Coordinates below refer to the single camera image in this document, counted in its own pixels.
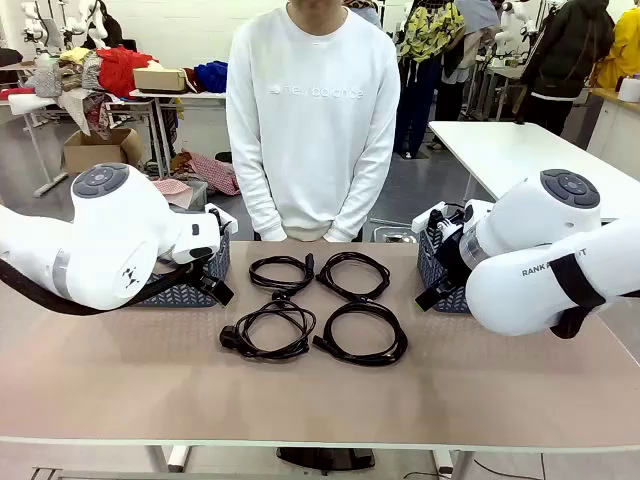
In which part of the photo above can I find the open cardboard box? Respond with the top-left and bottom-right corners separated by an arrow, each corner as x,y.
61,127 -> 145,175

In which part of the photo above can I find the person in dark jacket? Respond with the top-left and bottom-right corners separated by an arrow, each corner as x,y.
518,0 -> 617,140

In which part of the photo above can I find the black round floor base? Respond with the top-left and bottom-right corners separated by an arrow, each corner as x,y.
275,447 -> 377,472

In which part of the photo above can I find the white paper roll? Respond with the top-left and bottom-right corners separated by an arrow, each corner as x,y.
618,74 -> 640,104

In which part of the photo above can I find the large white table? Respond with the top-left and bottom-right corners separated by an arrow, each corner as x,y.
427,120 -> 624,224

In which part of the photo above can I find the metal tray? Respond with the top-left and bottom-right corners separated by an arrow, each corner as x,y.
372,224 -> 422,245

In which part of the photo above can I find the black cable with chunky plug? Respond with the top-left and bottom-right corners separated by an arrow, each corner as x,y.
218,298 -> 318,362

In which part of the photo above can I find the blue cloth pile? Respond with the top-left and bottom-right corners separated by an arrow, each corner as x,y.
193,60 -> 230,94

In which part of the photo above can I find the person's right forearm white sleeve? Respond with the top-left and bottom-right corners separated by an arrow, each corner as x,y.
229,144 -> 290,243

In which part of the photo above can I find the red cloth pile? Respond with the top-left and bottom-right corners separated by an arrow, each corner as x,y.
95,45 -> 160,99

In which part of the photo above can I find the patterned clothes pile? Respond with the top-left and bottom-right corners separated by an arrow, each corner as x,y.
32,47 -> 119,141

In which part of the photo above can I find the grey plastic bin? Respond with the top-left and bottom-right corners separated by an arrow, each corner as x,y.
167,179 -> 210,214

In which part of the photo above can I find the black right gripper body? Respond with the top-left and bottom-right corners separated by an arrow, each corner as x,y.
432,233 -> 471,296

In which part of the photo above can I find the person in yellow jacket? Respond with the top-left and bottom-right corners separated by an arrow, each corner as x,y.
593,5 -> 640,92

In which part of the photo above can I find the white table leg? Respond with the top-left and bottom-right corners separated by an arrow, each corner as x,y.
431,448 -> 475,480
143,443 -> 195,474

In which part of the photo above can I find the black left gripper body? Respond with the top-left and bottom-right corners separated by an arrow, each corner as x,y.
187,259 -> 222,294

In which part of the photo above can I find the person in yellow patterned top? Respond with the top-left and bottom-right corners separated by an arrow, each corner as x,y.
393,0 -> 469,160

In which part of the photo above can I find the thin black floor cable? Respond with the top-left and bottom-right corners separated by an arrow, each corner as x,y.
472,455 -> 547,480

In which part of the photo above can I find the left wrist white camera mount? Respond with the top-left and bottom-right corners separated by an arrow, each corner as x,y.
203,202 -> 239,237

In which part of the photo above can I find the white background work table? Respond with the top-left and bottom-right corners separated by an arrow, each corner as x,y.
128,88 -> 229,179

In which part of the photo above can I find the closed flat cardboard box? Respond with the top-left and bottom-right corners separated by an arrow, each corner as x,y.
132,67 -> 190,95

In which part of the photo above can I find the person's left forearm white sleeve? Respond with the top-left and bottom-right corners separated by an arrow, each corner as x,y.
323,144 -> 400,243

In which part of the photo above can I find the person in grey top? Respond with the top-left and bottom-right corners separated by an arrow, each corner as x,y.
439,0 -> 503,122

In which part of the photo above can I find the grey lattice plastic basket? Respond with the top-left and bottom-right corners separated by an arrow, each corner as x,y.
416,233 -> 474,315
130,225 -> 233,309

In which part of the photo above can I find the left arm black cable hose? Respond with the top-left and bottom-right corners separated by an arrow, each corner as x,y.
0,256 -> 197,317

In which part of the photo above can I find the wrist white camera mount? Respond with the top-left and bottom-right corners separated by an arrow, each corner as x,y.
203,202 -> 239,237
412,198 -> 494,237

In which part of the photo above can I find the red checkered cloth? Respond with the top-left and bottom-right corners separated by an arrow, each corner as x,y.
172,149 -> 242,197

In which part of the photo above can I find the person in white sweatshirt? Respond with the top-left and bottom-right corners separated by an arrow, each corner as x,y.
225,0 -> 402,244

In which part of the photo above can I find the white cabinet with wooden top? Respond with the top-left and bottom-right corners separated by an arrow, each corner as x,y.
583,87 -> 640,162

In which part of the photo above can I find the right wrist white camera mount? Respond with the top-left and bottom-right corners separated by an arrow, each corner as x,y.
412,198 -> 494,237

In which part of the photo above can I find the pink patterned cloth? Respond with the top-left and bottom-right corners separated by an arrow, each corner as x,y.
151,178 -> 192,211

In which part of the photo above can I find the white padded ironing stand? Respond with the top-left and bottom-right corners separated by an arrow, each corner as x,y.
7,92 -> 71,197

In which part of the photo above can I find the black cable with round plug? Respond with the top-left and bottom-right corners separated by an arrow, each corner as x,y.
248,252 -> 317,302

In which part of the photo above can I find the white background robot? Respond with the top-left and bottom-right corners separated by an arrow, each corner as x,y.
67,0 -> 109,51
19,0 -> 66,51

